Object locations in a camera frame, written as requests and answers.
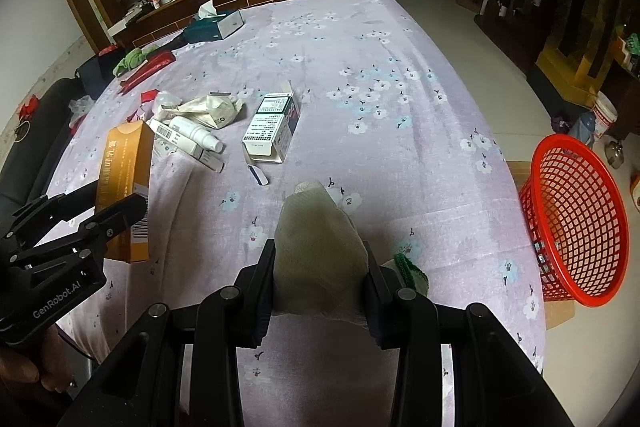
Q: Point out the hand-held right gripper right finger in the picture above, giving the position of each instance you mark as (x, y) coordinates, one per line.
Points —
(374, 307)

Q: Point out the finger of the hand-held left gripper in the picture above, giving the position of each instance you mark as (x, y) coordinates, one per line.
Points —
(55, 207)
(110, 219)

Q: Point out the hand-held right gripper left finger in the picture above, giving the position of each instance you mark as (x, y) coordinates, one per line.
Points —
(260, 297)

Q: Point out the orange cardboard box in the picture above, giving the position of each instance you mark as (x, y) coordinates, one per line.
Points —
(125, 167)

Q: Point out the long white barcode box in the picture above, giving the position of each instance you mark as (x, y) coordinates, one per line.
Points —
(161, 130)

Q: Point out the white plastic bottle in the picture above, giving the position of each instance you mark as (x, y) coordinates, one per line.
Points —
(192, 132)

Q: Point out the small white blue tube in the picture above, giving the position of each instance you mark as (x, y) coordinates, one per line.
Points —
(257, 173)

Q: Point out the white plastic bag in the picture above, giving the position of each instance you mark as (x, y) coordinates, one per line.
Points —
(210, 107)

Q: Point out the white green medicine box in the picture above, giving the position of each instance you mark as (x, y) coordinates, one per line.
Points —
(270, 132)

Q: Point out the red mesh plastic basket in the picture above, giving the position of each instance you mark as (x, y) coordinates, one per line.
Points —
(575, 294)

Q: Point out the person's left hand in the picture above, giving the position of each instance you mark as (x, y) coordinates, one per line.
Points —
(25, 372)

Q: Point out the black chair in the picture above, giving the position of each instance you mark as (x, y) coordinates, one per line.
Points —
(40, 142)

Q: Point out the small red wrapper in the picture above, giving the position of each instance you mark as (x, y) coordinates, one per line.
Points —
(149, 97)

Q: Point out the clear plastic bag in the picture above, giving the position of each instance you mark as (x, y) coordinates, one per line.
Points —
(167, 101)

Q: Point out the dark blue bag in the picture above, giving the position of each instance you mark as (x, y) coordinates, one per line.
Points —
(97, 74)

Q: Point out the long red packet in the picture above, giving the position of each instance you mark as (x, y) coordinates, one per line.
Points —
(150, 69)

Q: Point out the green cloth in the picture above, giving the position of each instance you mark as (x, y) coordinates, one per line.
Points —
(132, 61)

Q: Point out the purple floral tablecloth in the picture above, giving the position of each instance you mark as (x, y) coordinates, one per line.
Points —
(380, 147)

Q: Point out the dark flat object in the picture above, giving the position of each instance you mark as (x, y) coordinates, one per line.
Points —
(179, 43)

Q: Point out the teal tissue box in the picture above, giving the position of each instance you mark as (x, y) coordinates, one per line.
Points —
(215, 29)

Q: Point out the blue thermos flask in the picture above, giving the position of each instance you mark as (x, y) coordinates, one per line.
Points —
(584, 132)

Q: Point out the metal kettle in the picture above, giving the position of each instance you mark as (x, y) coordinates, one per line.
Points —
(615, 154)

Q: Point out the white orange cylindrical heater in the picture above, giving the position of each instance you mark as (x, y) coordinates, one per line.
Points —
(635, 192)

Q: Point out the white plastic bucket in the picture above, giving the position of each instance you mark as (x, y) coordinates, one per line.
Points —
(605, 114)

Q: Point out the wooden staircase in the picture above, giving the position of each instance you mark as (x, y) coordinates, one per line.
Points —
(515, 7)

